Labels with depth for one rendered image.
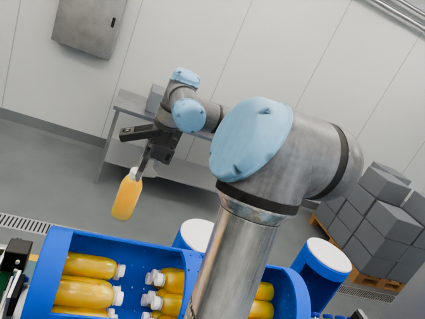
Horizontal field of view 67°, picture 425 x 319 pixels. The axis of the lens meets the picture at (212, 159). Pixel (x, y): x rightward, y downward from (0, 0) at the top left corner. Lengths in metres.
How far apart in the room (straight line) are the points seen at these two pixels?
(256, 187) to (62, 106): 4.03
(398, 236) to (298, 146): 3.81
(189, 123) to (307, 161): 0.40
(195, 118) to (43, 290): 0.57
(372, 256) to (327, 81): 2.27
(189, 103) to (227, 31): 3.41
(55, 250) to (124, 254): 0.31
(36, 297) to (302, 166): 0.75
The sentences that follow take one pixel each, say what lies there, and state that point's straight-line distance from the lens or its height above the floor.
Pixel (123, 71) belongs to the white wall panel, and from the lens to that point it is 4.11.
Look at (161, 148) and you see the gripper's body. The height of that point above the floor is 1.54.
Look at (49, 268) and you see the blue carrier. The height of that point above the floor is 1.21.
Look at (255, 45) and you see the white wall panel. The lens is 4.23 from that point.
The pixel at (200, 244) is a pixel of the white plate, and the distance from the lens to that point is 1.50.
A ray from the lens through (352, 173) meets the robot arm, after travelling 0.46.
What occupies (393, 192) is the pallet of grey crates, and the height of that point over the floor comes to 1.08.
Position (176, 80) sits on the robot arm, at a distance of 0.84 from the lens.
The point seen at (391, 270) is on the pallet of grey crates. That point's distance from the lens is 4.53.
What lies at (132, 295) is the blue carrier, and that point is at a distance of 1.25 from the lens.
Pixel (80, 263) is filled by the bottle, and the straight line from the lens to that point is 1.09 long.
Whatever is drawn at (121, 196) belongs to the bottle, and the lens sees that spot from 1.05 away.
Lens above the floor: 1.88
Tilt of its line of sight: 20 degrees down
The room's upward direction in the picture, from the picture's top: 24 degrees clockwise
